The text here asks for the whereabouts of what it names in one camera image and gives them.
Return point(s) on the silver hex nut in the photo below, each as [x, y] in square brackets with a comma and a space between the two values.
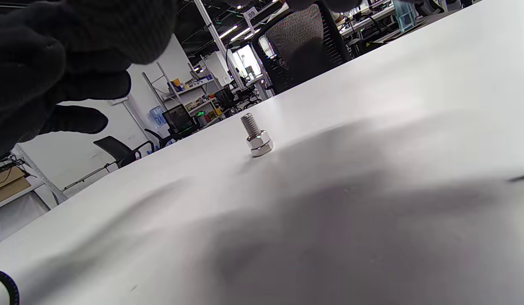
[257, 140]

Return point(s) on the black armrest office chair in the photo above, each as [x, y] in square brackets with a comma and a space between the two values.
[118, 150]

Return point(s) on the blue water jug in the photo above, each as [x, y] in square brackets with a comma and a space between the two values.
[157, 116]

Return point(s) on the black mesh office chair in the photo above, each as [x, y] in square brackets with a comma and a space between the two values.
[302, 38]

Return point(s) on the cardboard box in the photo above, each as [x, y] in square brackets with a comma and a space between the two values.
[7, 184]

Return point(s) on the metal storage shelf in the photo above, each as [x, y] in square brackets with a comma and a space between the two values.
[190, 87]

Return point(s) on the person's right hand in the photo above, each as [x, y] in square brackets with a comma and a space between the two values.
[41, 46]

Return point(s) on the white metal rack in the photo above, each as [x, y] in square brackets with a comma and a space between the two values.
[37, 173]

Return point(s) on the silver screw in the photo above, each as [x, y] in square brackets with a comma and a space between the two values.
[250, 123]

